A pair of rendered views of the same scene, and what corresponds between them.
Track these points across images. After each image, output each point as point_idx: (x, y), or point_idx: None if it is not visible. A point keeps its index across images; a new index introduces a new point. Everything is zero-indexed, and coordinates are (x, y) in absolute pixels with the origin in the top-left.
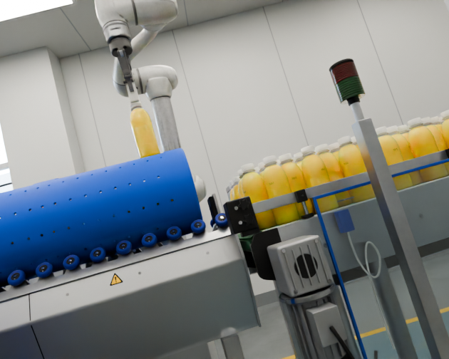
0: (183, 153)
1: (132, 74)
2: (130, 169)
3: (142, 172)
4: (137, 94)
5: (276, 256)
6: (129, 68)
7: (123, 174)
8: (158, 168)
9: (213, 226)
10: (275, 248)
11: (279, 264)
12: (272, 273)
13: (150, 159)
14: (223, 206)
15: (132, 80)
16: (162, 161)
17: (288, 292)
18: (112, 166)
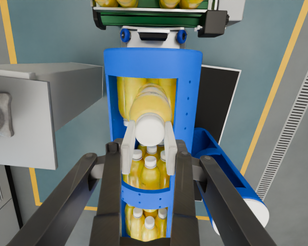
0: (194, 51)
1: (30, 222)
2: (191, 116)
3: (195, 102)
4: (171, 129)
5: (236, 22)
6: (228, 178)
7: (192, 122)
8: (197, 86)
9: (129, 40)
10: (238, 20)
11: (232, 23)
12: None
13: (188, 94)
14: (205, 34)
15: (187, 152)
16: (194, 80)
17: (228, 26)
18: (178, 137)
